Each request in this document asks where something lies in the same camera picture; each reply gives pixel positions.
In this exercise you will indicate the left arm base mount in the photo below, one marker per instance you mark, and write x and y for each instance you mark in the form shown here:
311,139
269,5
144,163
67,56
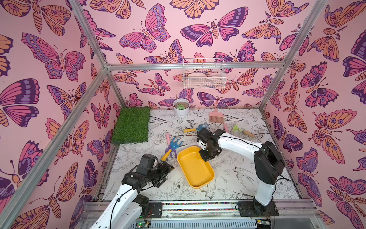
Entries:
151,210

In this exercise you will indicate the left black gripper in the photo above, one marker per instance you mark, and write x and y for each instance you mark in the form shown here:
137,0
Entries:
163,171

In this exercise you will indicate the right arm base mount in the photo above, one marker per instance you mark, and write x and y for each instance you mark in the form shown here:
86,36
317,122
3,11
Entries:
254,209

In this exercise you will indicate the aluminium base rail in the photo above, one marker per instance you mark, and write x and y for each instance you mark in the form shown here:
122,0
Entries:
217,214

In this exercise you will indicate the green hoe wooden handle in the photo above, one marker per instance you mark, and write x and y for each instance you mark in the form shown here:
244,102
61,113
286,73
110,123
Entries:
236,128

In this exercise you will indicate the white pot with succulent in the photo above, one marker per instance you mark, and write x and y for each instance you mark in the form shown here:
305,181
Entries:
181,107

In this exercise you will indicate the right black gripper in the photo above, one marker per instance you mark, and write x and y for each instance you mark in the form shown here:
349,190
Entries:
206,151

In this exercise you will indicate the white wire wall basket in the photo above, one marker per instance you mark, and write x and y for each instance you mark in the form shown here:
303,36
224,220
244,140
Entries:
202,75

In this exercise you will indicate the pink hand brush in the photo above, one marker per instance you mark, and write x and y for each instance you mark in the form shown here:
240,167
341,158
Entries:
216,116

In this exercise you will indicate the blue fork yellow handle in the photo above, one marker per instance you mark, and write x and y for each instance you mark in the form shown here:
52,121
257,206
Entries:
202,126

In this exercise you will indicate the green artificial grass mat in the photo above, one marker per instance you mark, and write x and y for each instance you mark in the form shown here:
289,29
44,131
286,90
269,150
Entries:
132,126

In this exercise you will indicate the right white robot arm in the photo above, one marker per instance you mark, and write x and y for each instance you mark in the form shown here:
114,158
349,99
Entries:
267,160

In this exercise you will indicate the yellow plastic storage tray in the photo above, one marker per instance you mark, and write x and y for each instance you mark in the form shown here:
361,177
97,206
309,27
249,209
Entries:
197,172

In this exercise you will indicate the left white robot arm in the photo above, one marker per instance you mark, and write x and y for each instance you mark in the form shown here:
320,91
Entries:
128,204

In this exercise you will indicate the blue rake yellow handle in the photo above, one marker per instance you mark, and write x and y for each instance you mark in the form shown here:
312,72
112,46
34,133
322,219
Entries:
175,144

